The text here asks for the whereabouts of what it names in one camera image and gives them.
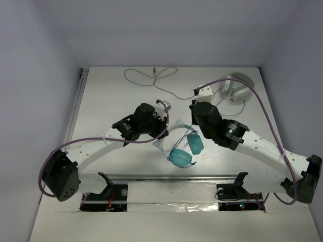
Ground blue headphone cable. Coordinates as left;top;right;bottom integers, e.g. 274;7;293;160
167;130;199;167

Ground teal white cat-ear headphones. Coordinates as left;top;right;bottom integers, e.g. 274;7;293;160
153;119;204;169

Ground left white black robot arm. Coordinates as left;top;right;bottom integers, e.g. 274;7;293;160
38;100;171;202

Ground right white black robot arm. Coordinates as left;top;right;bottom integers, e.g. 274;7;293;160
189;100;322;204

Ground grey white headphones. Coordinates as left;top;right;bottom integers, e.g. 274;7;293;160
221;72;254;101

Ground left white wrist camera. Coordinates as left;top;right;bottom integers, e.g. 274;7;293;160
153;101;171;119

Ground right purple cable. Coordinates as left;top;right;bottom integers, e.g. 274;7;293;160
199;78;303;205

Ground purple cable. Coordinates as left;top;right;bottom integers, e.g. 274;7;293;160
38;100;170;199
199;78;303;205

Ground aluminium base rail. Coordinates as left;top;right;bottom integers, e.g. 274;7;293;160
80;177;266;212

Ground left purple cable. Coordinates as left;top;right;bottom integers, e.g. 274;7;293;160
38;100;170;199

